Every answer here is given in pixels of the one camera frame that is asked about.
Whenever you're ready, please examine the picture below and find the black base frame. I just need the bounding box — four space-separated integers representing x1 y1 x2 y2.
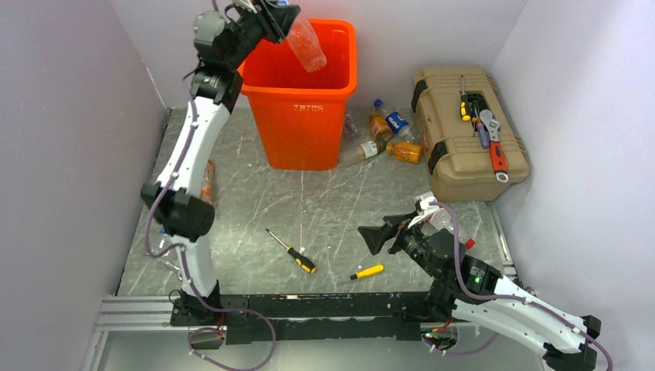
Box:
170 291 450 345

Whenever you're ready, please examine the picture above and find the blue red screwdriver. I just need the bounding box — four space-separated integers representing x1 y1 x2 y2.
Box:
471 100 490 149

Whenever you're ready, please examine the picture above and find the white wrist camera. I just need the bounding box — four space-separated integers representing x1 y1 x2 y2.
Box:
232 0 259 14
409 192 440 227

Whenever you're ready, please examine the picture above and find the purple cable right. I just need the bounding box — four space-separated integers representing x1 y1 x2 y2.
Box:
422 203 614 371

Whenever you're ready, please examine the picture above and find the red label bottle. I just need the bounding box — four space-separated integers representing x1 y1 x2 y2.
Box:
429 208 477 250

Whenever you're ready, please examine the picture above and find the crushed clear bottle behind bin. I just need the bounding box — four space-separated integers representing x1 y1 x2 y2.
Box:
343 111 360 140

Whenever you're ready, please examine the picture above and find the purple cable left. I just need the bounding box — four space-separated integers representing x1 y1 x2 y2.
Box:
143 71 277 371

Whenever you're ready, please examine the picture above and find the small yellow screwdriver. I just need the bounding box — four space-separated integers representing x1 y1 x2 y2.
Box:
337 264 385 285

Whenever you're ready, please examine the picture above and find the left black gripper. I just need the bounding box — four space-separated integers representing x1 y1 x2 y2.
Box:
226 0 302 71

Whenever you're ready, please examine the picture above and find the orange adjustable wrench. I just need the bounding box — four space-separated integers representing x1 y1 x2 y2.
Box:
479 109 510 183

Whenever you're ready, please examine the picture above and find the black yellow screwdriver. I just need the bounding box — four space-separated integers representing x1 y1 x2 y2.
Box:
266 229 317 274

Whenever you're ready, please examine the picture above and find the orange bottle blue cap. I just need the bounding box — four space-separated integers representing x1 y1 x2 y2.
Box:
369 99 394 142

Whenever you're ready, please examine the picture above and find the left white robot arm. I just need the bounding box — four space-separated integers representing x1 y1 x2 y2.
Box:
141 1 300 325

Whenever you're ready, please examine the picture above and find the orange plastic bin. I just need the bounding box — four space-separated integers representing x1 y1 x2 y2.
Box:
239 19 357 171

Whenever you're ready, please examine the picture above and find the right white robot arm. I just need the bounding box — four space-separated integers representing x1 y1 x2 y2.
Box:
358 212 602 370

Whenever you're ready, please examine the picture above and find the orange label bottle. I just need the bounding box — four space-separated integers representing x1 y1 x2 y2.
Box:
200 160 215 205

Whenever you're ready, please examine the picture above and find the yellow screwdriver on toolbox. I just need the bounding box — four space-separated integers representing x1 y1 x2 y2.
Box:
460 75 471 121

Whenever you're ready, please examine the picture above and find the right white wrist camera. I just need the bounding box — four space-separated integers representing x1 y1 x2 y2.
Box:
409 192 440 227

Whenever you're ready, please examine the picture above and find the Pepsi bottle near toolbox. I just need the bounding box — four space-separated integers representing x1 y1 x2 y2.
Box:
385 111 412 138

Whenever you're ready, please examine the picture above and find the tan plastic toolbox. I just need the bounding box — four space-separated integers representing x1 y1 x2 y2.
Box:
411 65 530 203

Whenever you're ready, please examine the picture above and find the small orange juice bottle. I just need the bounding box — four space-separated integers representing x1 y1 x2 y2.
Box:
379 140 422 165

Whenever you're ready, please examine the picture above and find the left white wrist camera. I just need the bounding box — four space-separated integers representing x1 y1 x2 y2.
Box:
232 0 259 14

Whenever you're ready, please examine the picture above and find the white label clear bottle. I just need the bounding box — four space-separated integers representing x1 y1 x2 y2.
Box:
339 141 385 167

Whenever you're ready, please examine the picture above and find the purple cable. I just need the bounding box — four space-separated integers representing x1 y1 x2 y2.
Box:
143 71 277 371
422 203 614 371

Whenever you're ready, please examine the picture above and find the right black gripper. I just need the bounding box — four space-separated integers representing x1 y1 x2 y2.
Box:
358 210 442 281

